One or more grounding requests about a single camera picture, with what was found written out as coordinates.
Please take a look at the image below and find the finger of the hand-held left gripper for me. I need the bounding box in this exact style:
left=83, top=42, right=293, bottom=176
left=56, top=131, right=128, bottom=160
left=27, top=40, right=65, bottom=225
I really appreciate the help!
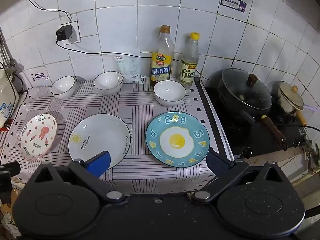
left=0, top=161, right=21, bottom=178
left=0, top=172, right=13, bottom=205

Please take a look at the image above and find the black gas stove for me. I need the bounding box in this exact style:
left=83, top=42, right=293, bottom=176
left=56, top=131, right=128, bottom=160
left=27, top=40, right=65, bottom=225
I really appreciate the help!
left=205, top=87, right=310, bottom=158

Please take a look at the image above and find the pink cartoon print plate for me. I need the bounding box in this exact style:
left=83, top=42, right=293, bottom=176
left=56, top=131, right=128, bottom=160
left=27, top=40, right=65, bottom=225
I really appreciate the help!
left=17, top=114, right=57, bottom=161

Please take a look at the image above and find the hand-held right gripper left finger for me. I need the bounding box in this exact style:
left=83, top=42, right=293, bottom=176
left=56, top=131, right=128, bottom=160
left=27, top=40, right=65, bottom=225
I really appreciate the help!
left=31, top=151, right=126, bottom=204

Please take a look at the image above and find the dark wall sticker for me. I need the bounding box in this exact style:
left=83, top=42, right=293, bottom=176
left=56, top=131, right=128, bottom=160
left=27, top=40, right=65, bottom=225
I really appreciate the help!
left=220, top=0, right=248, bottom=13

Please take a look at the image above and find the clear vinegar bottle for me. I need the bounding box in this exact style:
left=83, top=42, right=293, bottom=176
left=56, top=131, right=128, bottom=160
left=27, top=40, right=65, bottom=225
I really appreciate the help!
left=178, top=32, right=200, bottom=90

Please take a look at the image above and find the white sun print plate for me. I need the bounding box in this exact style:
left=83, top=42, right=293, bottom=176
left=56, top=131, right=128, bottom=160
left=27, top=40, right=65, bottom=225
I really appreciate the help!
left=68, top=114, right=131, bottom=169

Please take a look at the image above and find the white plastic bag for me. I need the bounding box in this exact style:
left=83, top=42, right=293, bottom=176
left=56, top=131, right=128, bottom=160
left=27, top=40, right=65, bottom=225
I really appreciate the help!
left=114, top=54, right=144, bottom=84

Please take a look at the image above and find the striped patterned tablecloth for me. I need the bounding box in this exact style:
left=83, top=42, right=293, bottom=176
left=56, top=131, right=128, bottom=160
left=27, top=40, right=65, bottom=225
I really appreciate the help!
left=0, top=79, right=235, bottom=195

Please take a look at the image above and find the glass pot lid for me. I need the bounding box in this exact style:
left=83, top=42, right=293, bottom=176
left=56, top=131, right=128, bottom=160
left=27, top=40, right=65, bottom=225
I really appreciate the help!
left=221, top=68, right=272, bottom=110

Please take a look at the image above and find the white bowl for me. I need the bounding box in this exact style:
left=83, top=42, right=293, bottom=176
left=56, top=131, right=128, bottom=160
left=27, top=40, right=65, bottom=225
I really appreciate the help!
left=94, top=71, right=124, bottom=96
left=153, top=80, right=187, bottom=106
left=50, top=76, right=76, bottom=99

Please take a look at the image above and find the cream enamel pot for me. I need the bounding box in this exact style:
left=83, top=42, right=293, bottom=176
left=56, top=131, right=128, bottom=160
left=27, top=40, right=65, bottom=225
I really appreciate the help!
left=277, top=92, right=308, bottom=127

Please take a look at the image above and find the blue fried egg plate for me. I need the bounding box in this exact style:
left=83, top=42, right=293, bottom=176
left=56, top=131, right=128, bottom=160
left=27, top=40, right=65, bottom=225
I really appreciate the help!
left=145, top=112, right=210, bottom=168

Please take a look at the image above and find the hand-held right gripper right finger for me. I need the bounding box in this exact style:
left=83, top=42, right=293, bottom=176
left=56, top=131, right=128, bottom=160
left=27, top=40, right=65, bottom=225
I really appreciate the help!
left=191, top=147, right=285, bottom=204

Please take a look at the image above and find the cooking wine bottle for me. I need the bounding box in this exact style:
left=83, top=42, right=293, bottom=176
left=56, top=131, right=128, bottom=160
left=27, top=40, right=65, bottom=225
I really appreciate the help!
left=150, top=25, right=175, bottom=87

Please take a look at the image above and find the black cable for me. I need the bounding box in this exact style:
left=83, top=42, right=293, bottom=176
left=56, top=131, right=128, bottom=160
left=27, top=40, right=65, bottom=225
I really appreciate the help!
left=275, top=123, right=320, bottom=131
left=55, top=39, right=208, bottom=80
left=24, top=0, right=73, bottom=23

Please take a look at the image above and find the cream enamel pot lid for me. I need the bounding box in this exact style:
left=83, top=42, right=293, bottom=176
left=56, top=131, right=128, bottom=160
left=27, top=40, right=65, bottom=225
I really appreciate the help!
left=279, top=81, right=304, bottom=108

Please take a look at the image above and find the black pot with wooden handle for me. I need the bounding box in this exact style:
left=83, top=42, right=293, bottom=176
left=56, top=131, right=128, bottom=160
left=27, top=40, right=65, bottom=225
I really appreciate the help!
left=217, top=80, right=288, bottom=151

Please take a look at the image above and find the white rice cooker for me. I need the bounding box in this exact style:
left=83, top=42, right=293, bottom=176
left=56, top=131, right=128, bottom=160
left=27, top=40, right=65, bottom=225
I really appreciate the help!
left=0, top=62, right=19, bottom=129

